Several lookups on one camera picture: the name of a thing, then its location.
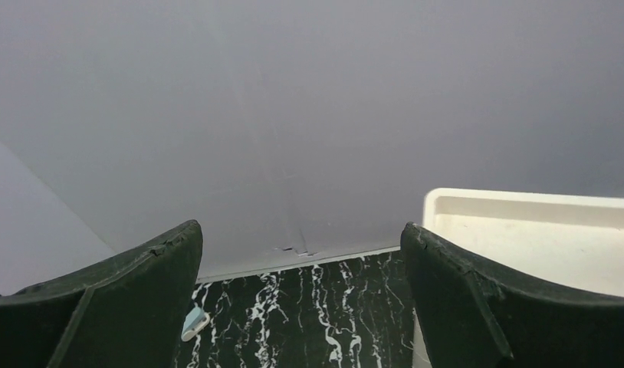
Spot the white drawer organizer box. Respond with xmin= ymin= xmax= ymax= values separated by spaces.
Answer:
xmin=413 ymin=188 xmax=624 ymax=367

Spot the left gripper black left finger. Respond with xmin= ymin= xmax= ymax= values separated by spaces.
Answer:
xmin=0 ymin=220 xmax=203 ymax=367

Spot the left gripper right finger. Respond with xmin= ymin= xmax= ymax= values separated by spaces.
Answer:
xmin=400 ymin=222 xmax=624 ymax=367

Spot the small white blue clip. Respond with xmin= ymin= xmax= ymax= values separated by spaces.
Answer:
xmin=181 ymin=307 xmax=211 ymax=342

